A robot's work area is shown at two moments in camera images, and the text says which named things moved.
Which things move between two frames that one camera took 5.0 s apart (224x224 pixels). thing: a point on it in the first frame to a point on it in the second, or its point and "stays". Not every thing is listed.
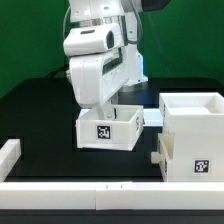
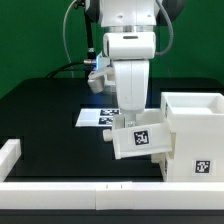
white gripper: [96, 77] to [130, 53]
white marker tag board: [152, 117] to [96, 117]
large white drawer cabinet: [196, 119] stays
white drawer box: [120, 132] to [150, 136]
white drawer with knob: [166, 143] stays
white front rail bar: [111, 196] stays
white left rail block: [9, 154] stays
